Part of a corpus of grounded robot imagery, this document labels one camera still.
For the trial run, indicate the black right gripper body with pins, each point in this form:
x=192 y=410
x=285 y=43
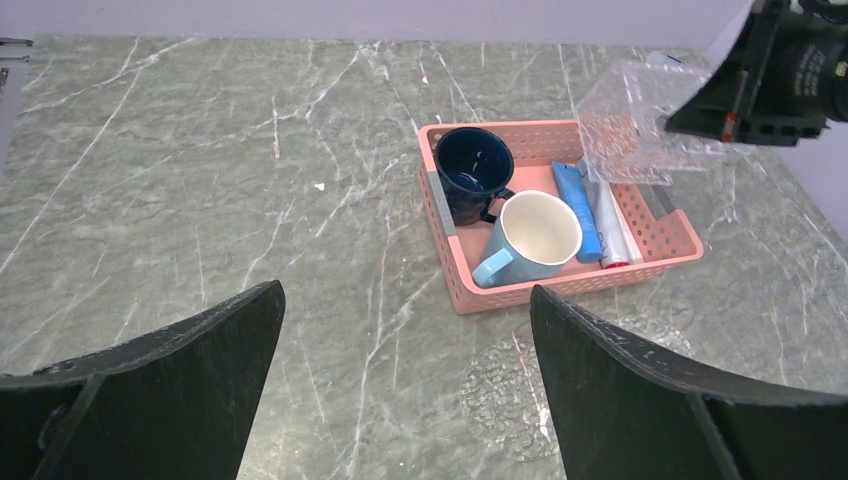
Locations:
x=795 y=57

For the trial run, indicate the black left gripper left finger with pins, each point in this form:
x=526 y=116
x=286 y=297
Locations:
x=176 y=403

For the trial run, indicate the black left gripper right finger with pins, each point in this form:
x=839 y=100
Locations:
x=624 y=407

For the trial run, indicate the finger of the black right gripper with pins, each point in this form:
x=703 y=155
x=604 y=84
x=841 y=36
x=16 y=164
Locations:
x=714 y=111

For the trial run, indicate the clear textured plastic tray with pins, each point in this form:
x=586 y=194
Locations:
x=621 y=124

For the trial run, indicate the light blue mug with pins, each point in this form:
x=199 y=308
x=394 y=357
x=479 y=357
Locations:
x=533 y=237

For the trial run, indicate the pink plastic perforated basket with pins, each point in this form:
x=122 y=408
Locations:
x=663 y=242

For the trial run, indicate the dark blue mug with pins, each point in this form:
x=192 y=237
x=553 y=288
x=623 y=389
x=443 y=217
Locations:
x=474 y=167

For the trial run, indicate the blue toothpaste tube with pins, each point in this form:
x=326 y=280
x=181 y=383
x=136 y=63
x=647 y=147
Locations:
x=572 y=191

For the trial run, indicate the white toothbrush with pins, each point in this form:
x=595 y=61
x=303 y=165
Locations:
x=629 y=239

